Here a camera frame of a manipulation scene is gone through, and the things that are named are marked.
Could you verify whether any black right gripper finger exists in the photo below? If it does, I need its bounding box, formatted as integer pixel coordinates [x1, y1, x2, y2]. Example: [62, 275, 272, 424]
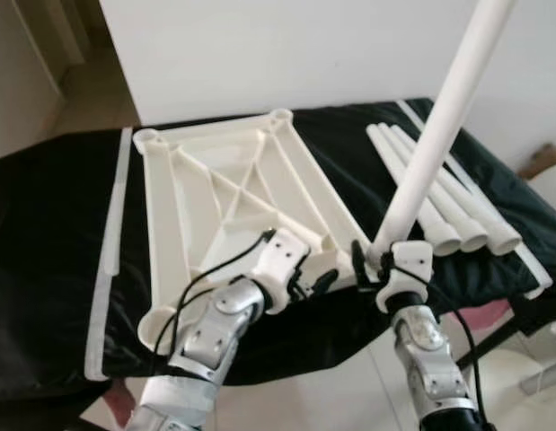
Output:
[350, 240, 374, 290]

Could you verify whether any white plastic table leg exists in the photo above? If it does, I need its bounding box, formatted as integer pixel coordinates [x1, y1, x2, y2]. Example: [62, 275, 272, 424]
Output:
[369, 0, 518, 261]
[366, 126, 463, 257]
[378, 124, 490, 254]
[392, 123, 523, 257]

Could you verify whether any white plastic children table top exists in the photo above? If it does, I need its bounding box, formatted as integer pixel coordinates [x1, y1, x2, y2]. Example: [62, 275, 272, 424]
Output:
[134, 108, 386, 356]

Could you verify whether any black metal table leg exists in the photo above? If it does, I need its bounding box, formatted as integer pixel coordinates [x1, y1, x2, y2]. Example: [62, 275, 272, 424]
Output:
[480, 319, 530, 369]

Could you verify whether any white rounded plastic appliance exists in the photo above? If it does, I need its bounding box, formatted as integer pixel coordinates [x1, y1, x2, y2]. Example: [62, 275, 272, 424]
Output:
[529, 163, 556, 216]

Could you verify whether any brown object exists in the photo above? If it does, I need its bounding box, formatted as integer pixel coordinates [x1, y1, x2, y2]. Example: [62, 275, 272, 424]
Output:
[520, 144, 556, 179]

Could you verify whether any black table cloth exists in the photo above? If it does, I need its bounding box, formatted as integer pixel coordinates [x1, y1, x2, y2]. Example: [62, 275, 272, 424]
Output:
[0, 97, 556, 423]

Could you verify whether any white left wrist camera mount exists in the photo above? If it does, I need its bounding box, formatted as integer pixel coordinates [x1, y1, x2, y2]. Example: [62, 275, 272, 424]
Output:
[251, 229, 310, 315]

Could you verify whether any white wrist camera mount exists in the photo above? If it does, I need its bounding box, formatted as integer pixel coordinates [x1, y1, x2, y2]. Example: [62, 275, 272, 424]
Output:
[376, 241, 436, 315]
[251, 229, 310, 315]

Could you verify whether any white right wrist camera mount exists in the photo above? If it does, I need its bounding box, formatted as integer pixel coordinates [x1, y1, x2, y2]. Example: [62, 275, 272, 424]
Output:
[376, 241, 436, 315]

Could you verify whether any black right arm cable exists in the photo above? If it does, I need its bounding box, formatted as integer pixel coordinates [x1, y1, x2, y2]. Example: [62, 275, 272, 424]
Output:
[385, 265, 490, 431]

